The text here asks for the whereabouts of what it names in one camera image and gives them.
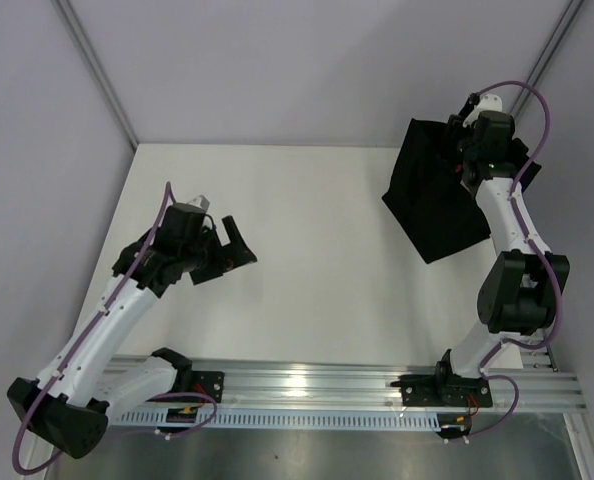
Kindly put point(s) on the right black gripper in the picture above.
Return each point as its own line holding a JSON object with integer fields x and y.
{"x": 454, "y": 130}

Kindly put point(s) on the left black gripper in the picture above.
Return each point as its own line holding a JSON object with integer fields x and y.
{"x": 228, "y": 257}

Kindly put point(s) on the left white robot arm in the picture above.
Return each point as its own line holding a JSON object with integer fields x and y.
{"x": 67, "y": 404}

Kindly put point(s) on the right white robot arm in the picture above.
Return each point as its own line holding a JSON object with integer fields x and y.
{"x": 522, "y": 292}

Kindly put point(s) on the black canvas bag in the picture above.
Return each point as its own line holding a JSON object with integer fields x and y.
{"x": 428, "y": 198}

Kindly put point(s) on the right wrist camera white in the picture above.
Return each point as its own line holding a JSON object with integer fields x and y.
{"x": 487, "y": 102}

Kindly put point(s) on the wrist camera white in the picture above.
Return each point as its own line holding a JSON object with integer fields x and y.
{"x": 200, "y": 202}
{"x": 487, "y": 102}

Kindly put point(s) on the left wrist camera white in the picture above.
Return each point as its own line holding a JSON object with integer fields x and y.
{"x": 200, "y": 202}

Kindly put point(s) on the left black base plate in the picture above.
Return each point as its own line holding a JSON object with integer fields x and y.
{"x": 210, "y": 383}

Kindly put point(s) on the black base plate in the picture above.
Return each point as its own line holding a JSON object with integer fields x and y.
{"x": 432, "y": 391}
{"x": 210, "y": 383}

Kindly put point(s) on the aluminium mounting rail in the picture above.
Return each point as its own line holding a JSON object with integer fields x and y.
{"x": 303, "y": 386}

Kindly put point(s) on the slotted cable duct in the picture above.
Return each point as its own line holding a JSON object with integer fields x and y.
{"x": 176, "y": 418}

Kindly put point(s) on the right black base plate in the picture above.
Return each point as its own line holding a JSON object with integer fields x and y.
{"x": 432, "y": 391}

